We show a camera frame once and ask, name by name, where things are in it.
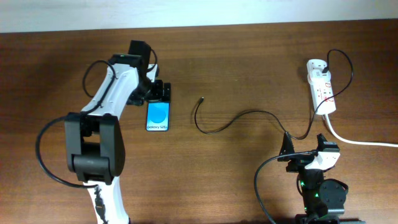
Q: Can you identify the white power strip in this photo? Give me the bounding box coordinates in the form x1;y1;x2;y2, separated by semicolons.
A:
307;59;336;115

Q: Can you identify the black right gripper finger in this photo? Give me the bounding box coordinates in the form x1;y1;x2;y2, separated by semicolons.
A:
317;133;328;152
278;132;295;161

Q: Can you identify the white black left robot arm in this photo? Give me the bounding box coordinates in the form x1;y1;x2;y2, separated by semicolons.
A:
65;54;171;223

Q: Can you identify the white power strip cord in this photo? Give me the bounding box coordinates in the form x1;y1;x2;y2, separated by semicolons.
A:
323;113;398;148

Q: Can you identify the black USB charger cable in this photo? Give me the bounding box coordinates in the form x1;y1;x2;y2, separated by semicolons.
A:
194;49;354;141

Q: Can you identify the blue Galaxy smartphone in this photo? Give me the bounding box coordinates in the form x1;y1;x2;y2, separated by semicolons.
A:
146;102;170;131

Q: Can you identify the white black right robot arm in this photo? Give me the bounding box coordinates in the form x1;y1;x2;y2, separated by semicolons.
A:
278;132;349;223

